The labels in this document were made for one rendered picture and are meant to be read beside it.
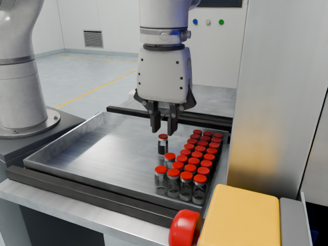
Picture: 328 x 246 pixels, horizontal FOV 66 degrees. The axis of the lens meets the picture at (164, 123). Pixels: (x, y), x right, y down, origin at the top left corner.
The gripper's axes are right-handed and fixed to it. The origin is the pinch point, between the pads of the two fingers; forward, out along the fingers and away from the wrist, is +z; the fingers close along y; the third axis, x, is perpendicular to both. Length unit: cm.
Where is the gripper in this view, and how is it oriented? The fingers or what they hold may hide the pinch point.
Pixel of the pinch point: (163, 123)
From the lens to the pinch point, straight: 51.6
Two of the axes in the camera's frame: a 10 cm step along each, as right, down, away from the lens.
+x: -3.7, 3.9, -8.4
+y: -9.3, -1.5, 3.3
